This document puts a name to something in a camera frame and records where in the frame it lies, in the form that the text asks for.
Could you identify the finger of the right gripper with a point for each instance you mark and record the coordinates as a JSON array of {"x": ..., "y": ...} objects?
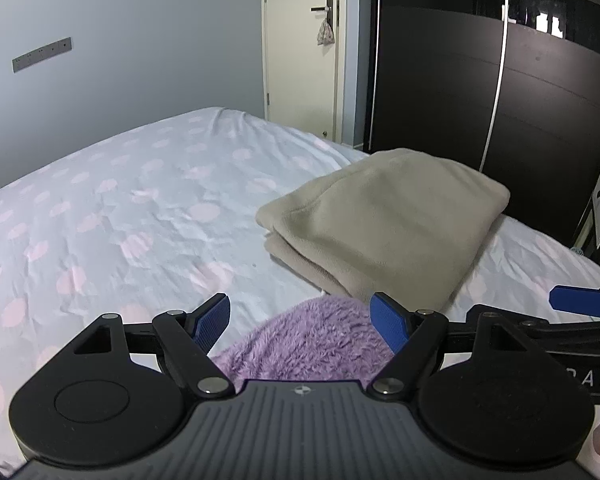
[{"x": 577, "y": 300}]

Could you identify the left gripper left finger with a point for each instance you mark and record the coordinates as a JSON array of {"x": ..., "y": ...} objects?
[{"x": 191, "y": 335}]

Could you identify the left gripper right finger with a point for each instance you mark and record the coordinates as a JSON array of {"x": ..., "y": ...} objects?
[{"x": 410, "y": 335}]

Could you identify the beige fleece garment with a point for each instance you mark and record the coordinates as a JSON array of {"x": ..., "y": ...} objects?
[{"x": 400, "y": 222}]

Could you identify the purple fluffy garment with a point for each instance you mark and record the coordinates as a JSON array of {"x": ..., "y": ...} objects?
[{"x": 322, "y": 339}]

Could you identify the polka dot bed sheet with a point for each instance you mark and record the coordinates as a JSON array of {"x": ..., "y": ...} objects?
[{"x": 159, "y": 217}]

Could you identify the black wardrobe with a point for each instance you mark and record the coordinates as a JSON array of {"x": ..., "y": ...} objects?
[{"x": 507, "y": 87}]

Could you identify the small patterned hanging bag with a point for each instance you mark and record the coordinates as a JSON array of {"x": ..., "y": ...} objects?
[{"x": 325, "y": 36}]

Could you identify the cream white door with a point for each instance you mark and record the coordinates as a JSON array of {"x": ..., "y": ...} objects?
[{"x": 302, "y": 81}]

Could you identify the grey wall plate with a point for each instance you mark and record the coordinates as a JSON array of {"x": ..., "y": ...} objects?
[{"x": 41, "y": 54}]

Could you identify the black door handle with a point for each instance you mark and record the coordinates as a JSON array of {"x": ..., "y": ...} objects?
[{"x": 328, "y": 9}]

